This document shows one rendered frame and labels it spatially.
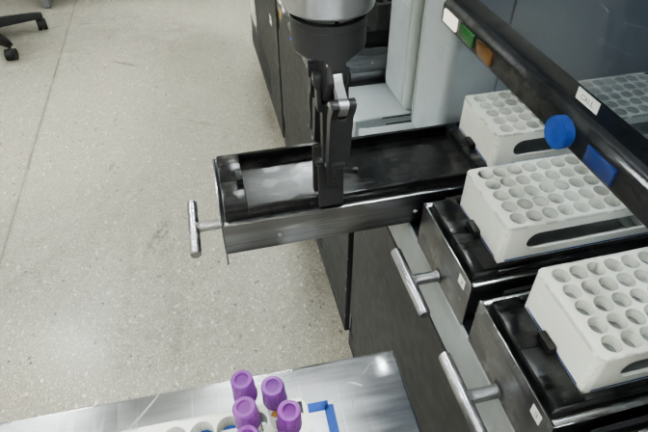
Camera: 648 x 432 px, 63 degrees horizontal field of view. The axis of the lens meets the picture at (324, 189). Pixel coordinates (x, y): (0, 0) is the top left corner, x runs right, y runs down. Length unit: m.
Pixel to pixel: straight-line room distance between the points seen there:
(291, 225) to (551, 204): 0.30
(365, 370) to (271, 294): 1.11
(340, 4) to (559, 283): 0.32
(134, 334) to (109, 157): 0.85
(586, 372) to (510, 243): 0.15
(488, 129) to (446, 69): 0.12
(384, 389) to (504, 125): 0.38
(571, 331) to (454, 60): 0.40
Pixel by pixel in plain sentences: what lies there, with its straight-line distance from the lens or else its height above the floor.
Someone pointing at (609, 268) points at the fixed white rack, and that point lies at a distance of 0.59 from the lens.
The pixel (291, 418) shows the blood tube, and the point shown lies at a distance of 0.35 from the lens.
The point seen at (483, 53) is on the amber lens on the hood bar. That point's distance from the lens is 0.62.
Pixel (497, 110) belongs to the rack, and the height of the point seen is 0.86.
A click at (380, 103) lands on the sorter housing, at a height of 0.73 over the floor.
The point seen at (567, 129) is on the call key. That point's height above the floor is 0.99.
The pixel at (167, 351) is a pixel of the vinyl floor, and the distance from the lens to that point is 1.53.
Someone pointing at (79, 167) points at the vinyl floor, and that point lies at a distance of 2.21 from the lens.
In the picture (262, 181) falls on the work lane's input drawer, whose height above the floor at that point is 0.80.
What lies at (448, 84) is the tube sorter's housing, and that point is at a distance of 0.79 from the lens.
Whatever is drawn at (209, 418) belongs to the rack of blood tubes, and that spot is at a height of 0.88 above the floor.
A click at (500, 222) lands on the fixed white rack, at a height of 0.86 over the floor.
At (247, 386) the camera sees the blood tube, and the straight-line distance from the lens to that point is 0.36.
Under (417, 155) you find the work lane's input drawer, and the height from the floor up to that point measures 0.80.
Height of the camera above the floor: 1.25
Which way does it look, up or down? 41 degrees down
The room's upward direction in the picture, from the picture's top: straight up
